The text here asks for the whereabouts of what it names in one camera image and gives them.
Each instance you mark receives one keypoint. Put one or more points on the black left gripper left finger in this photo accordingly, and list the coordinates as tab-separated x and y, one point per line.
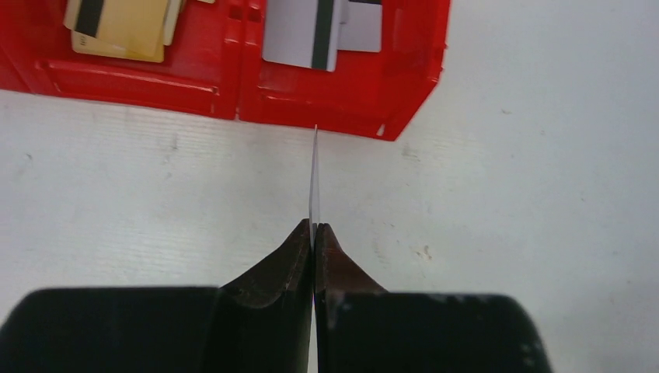
259	322

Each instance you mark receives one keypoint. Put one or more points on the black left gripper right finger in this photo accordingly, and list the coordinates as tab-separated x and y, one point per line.
362	327

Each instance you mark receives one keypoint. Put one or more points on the silver cards in bin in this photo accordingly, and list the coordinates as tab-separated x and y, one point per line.
309	34

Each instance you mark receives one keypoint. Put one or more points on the gold cards in bin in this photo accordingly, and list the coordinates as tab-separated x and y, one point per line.
129	30

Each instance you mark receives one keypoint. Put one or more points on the red three-compartment bin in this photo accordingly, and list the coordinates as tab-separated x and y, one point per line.
214	68

